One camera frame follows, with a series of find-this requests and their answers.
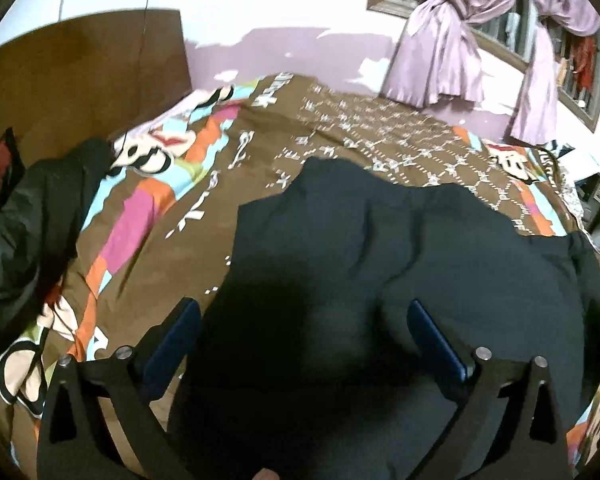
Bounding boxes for wide purple curtain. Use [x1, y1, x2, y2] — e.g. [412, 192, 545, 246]
[380, 0, 537, 109]

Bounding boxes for black jacket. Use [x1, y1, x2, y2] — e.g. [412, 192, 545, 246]
[167, 156, 600, 480]

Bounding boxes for dark cloth pile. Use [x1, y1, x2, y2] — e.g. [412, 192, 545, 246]
[0, 127, 115, 367]

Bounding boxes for narrow purple curtain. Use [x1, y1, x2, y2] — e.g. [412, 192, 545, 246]
[509, 0, 600, 144]

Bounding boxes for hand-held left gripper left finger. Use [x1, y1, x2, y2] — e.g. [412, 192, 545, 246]
[36, 297, 203, 480]

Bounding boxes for wooden headboard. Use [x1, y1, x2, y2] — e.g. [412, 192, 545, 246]
[0, 8, 192, 181]

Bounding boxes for red hanging garment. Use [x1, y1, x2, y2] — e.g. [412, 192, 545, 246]
[571, 34, 599, 92]

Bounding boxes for brown printed blanket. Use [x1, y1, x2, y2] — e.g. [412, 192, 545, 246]
[0, 72, 600, 480]

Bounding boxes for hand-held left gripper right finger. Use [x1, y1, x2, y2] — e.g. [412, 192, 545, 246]
[406, 299, 579, 480]

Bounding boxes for pink curtains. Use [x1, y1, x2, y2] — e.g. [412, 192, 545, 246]
[366, 0, 600, 134]

